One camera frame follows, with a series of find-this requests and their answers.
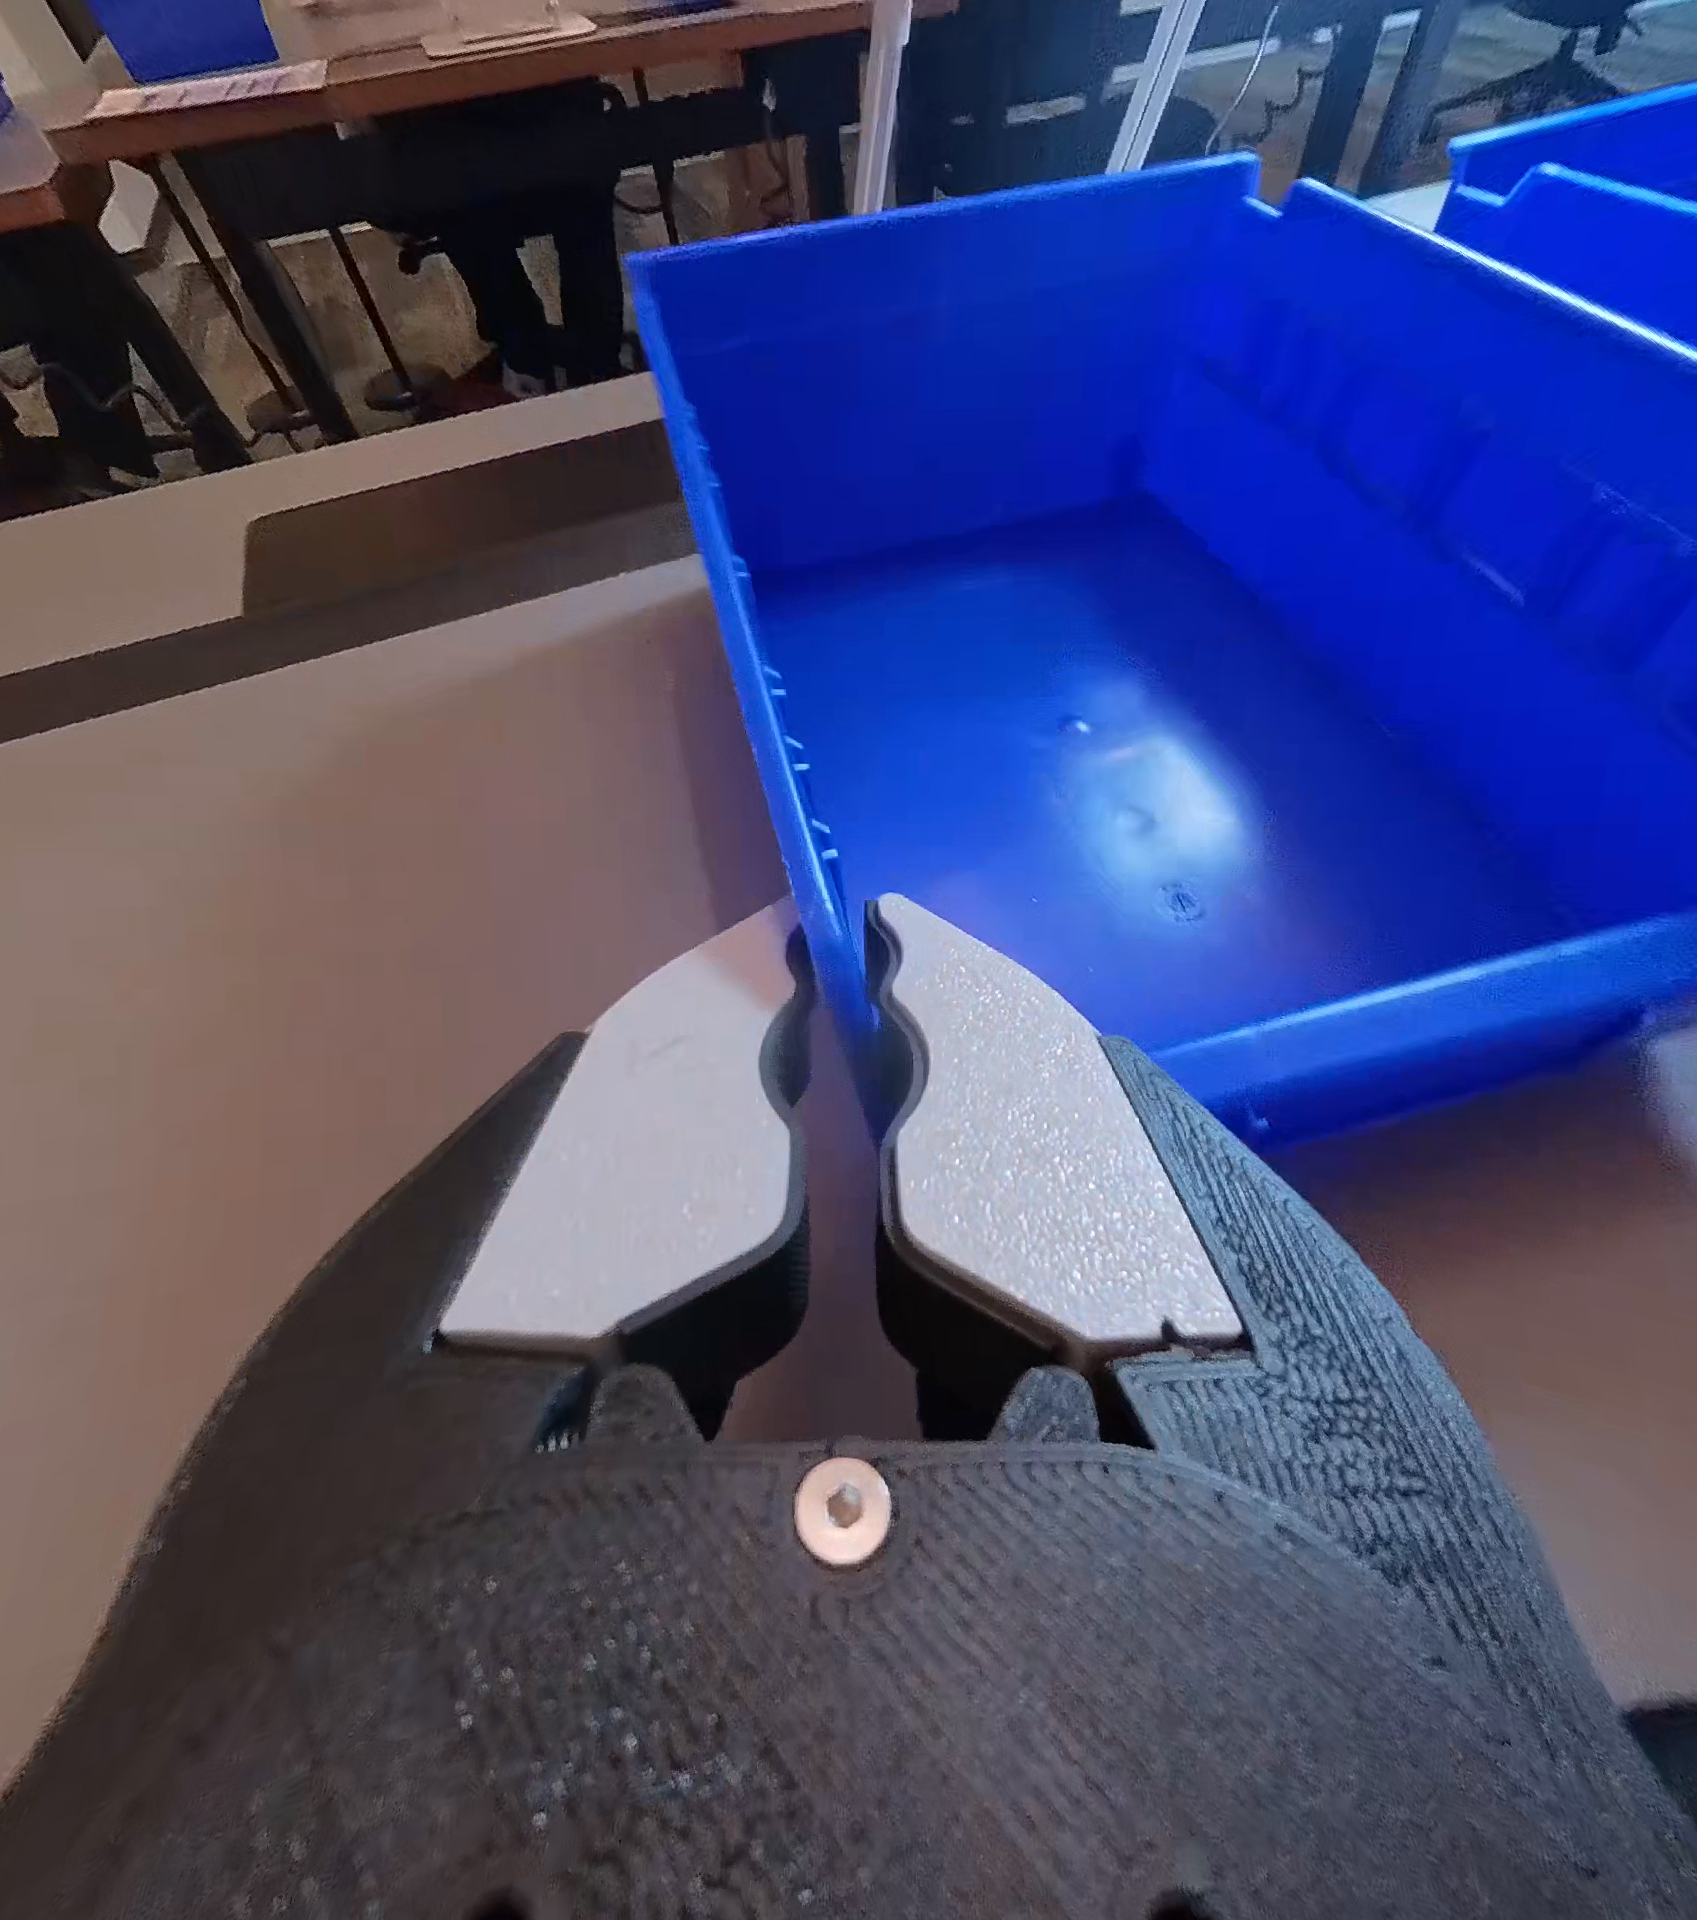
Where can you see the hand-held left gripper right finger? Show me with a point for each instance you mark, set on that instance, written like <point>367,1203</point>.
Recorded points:
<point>1059,1184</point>

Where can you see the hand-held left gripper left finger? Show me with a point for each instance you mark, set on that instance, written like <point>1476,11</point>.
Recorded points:
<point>622,1184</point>

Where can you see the black office chair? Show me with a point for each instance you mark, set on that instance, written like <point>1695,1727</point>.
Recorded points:
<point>1553,30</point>

